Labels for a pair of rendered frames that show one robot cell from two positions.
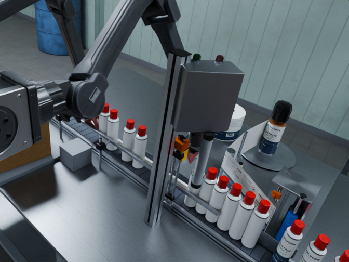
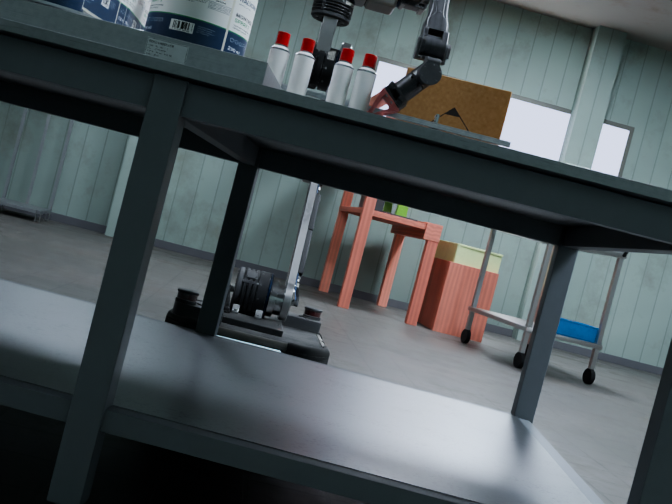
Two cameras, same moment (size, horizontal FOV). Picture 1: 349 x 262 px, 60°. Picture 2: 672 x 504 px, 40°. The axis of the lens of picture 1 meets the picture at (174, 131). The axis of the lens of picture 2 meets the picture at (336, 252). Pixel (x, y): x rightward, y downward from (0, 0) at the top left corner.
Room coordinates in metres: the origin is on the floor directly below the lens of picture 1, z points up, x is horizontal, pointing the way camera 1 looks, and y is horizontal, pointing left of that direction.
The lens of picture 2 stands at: (3.25, -0.93, 0.62)
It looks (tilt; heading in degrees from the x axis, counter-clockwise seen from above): 1 degrees down; 148
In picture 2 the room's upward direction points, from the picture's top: 15 degrees clockwise
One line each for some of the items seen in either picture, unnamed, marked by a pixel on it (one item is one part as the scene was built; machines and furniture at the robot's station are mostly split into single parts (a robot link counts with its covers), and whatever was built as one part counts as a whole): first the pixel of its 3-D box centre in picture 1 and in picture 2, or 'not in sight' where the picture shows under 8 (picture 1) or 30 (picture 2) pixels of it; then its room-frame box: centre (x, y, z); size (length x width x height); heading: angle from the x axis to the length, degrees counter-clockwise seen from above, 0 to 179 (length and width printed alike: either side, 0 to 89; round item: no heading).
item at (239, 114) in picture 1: (224, 120); (199, 22); (1.48, -0.26, 0.95); 0.20 x 0.20 x 0.14
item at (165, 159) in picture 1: (163, 152); not in sight; (0.80, 0.02, 1.16); 0.04 x 0.04 x 0.67; 56
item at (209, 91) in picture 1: (203, 95); not in sight; (0.81, -0.06, 1.38); 0.17 x 0.10 x 0.19; 112
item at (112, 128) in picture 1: (112, 130); (338, 88); (1.14, 0.28, 0.98); 0.05 x 0.05 x 0.20
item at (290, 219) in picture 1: (284, 230); not in sight; (0.73, -0.43, 0.98); 0.03 x 0.03 x 0.17
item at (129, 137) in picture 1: (129, 140); (299, 78); (1.08, 0.19, 0.98); 0.05 x 0.05 x 0.20
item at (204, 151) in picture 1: (201, 160); not in sight; (0.77, -0.10, 1.18); 0.04 x 0.04 x 0.21
